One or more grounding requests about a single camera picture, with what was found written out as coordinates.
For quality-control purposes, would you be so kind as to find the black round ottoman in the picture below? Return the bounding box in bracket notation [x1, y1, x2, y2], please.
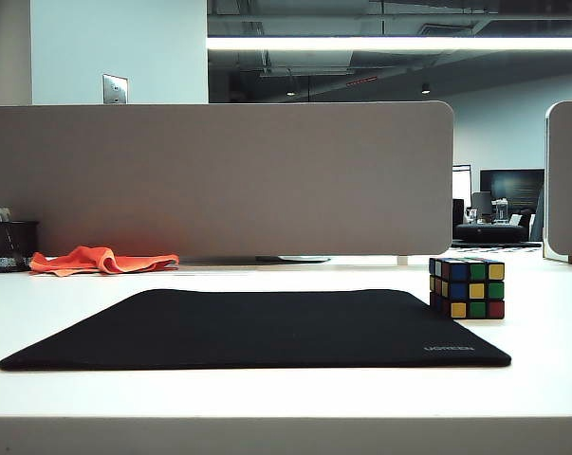
[454, 222, 528, 245]

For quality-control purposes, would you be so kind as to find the black mouse pad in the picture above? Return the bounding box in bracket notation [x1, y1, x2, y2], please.
[0, 288, 512, 372]

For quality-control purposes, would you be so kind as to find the narrow grey desk divider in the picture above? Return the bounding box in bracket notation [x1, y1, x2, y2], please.
[544, 100, 572, 261]

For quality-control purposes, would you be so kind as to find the black mesh pen holder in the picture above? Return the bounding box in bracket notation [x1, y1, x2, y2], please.
[0, 219, 41, 274]

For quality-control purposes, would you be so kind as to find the multicoloured puzzle cube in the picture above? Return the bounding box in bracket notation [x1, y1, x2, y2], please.
[428, 257, 506, 320]

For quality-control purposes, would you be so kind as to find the white whiteboard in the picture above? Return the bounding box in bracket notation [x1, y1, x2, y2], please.
[453, 163, 473, 201]

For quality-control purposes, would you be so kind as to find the long ceiling light strip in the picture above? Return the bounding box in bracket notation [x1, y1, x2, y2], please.
[206, 36, 572, 51]

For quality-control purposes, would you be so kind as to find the orange cloth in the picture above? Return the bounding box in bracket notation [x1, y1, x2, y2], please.
[29, 246, 180, 276]

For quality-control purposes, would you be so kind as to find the wide grey desk divider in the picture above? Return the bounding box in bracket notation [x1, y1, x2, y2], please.
[0, 100, 456, 260]

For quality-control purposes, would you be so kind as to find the metal wall plate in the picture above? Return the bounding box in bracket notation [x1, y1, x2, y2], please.
[101, 72, 129, 104]

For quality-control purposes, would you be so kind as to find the dark wall screen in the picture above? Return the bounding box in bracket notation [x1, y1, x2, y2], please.
[479, 168, 546, 210]

